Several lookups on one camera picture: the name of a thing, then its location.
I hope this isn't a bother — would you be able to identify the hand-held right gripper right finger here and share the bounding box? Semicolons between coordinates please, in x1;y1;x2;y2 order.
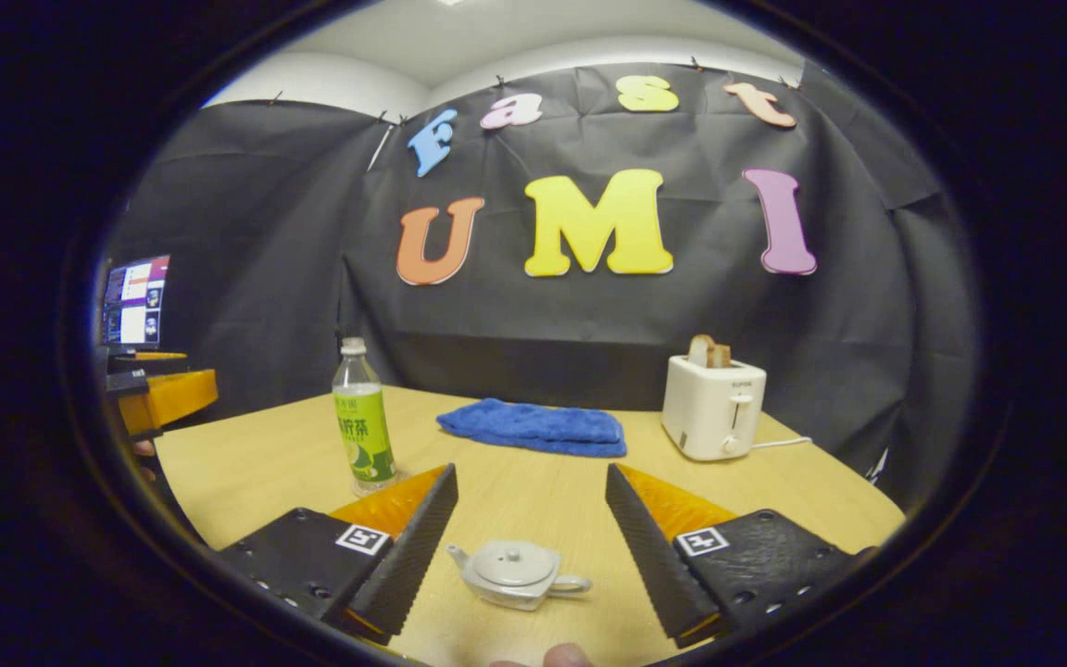
604;462;860;650

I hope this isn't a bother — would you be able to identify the blue towel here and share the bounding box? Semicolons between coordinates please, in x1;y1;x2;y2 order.
436;398;629;459

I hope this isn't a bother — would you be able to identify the white ceramic teacup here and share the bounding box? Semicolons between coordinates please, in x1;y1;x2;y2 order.
446;540;593;612

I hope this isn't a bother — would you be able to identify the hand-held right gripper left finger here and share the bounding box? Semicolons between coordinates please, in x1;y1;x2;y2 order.
217;462;460;648

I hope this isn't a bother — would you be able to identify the black backdrop cloth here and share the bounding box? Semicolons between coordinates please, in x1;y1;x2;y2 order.
103;60;979;510

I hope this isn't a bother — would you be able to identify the green label water bottle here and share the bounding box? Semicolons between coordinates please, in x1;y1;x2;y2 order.
332;338;397;497

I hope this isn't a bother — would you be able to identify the white toaster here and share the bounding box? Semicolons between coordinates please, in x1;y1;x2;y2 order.
661;355;768;462

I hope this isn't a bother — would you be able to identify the computer monitor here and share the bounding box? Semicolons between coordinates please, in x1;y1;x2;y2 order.
103;255;171;348

